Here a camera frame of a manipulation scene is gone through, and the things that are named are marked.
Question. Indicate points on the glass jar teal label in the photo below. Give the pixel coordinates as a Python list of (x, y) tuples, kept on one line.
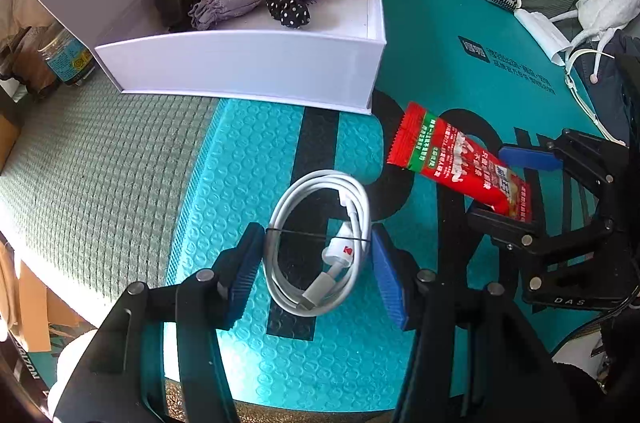
[(65, 55)]

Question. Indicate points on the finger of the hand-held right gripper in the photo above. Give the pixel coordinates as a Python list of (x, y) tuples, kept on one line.
[(500, 223), (530, 155)]

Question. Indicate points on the white gift box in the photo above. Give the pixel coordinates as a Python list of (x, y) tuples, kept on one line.
[(240, 68)]

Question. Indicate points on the black polka dot scrunchie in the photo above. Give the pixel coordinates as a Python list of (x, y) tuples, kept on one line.
[(282, 0)]

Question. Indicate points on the grey fabric pouch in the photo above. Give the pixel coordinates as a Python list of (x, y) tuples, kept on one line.
[(225, 5)]

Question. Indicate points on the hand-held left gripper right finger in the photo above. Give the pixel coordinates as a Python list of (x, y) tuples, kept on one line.
[(387, 275)]

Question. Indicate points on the brown cardboard sheet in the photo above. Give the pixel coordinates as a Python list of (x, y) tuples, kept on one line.
[(30, 303)]

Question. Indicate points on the dark brown pouch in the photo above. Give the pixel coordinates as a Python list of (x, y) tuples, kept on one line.
[(170, 3)]

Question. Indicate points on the dark jacket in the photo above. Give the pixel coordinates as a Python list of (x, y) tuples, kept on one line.
[(600, 98)]

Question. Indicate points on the white tissue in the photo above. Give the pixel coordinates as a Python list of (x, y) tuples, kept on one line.
[(542, 33)]

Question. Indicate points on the teal foam mat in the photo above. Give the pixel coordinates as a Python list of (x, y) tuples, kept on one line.
[(225, 153)]

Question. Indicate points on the red snack packet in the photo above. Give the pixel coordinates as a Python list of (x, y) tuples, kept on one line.
[(450, 153)]

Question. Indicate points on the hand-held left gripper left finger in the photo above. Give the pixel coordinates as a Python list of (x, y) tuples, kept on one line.
[(245, 275)]

